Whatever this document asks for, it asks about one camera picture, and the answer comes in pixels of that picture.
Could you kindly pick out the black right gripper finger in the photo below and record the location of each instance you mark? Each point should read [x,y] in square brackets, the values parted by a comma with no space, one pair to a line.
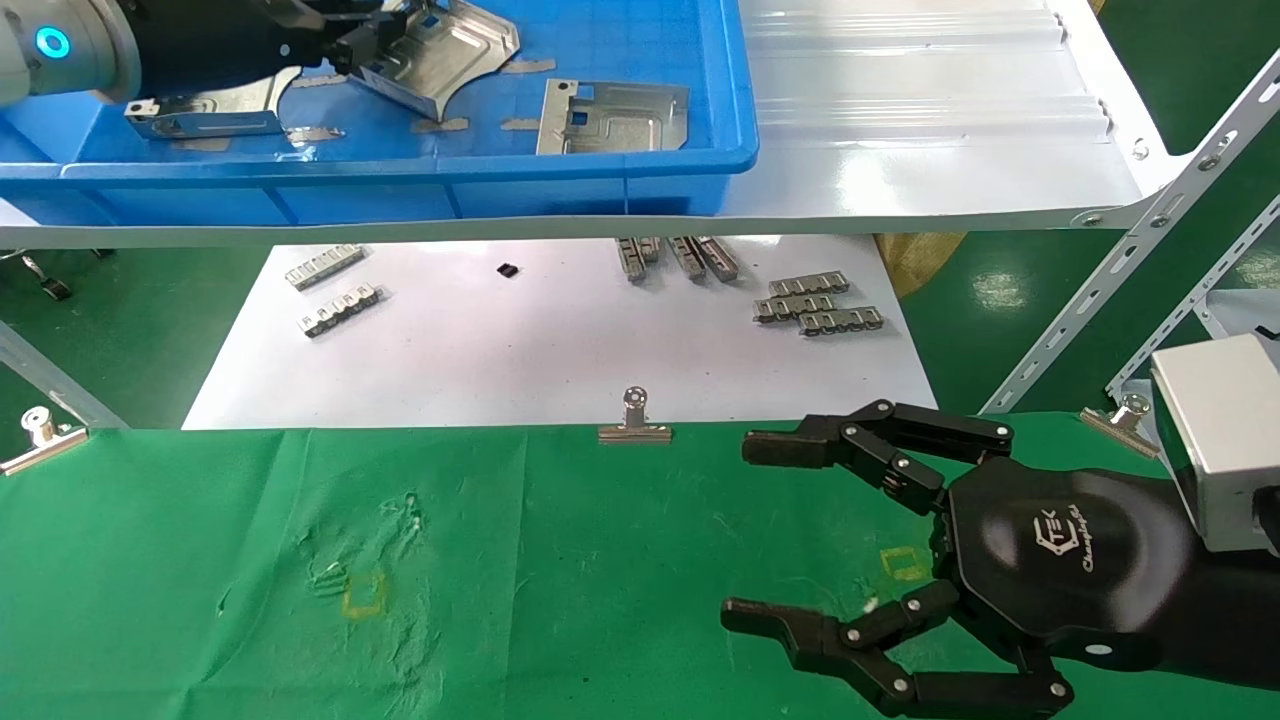
[780,625]
[795,448]

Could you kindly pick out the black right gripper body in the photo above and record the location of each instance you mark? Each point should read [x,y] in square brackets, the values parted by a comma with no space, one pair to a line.
[1060,560]

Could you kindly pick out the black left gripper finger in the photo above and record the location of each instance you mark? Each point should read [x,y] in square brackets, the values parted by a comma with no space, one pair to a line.
[330,8]
[365,42]

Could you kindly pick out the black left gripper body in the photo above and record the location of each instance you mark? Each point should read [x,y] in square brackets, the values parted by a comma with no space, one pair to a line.
[200,45]

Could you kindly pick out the bent sheet metal part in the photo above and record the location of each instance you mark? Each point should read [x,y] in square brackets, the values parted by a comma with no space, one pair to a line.
[220,112]
[450,55]
[625,120]

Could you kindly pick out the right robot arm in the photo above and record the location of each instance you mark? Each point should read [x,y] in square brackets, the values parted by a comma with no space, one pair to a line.
[1235,620]

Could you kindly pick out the grey tape strip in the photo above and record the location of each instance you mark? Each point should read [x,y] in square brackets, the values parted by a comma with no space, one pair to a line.
[518,125]
[200,145]
[318,81]
[535,67]
[442,126]

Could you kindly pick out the shiny crumpled tape strip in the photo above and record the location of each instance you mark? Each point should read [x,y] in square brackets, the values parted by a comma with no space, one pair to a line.
[315,135]

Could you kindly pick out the small notched metal strip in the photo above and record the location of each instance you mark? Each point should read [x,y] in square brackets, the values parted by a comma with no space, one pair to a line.
[631,260]
[687,258]
[342,311]
[790,308]
[808,284]
[718,258]
[840,321]
[325,267]

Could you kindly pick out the silver binder clip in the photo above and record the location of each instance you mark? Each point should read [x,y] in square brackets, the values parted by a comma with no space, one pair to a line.
[45,445]
[1122,425]
[635,430]

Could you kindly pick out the green cloth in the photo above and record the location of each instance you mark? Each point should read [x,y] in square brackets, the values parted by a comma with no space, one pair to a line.
[550,580]

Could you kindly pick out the white paper sheet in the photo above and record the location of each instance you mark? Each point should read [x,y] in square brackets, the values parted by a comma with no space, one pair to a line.
[550,350]

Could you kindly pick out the blue plastic bin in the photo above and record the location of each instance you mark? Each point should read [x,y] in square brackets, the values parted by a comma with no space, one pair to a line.
[600,190]

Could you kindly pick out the black caster wheel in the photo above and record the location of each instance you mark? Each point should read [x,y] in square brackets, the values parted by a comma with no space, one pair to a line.
[50,285]

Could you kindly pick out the white sheet metal shelf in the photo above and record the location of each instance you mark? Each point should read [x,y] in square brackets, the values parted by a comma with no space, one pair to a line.
[900,150]

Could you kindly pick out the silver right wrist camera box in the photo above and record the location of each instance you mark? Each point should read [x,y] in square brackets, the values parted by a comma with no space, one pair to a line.
[1225,440]

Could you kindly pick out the white slotted angle post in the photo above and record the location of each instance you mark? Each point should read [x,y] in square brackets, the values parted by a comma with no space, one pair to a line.
[1195,295]
[1100,290]

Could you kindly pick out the grey metal frame bar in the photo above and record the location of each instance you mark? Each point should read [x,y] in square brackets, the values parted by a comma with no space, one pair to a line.
[60,385]

